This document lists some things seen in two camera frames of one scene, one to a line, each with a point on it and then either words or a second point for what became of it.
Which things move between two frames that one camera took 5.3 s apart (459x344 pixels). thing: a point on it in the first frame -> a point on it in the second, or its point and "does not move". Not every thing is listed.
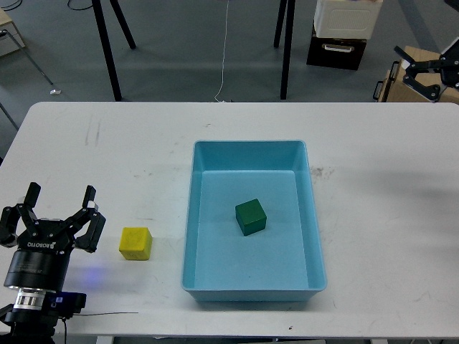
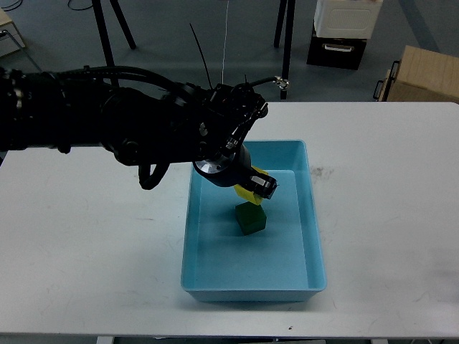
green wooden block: [250, 216] does not move
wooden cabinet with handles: [393, 89] does not move
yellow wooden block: [136, 243] -> [249, 195]
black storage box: [338, 53] does not move
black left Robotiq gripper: [41, 262] -> [233, 169]
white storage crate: [356, 19] does not move
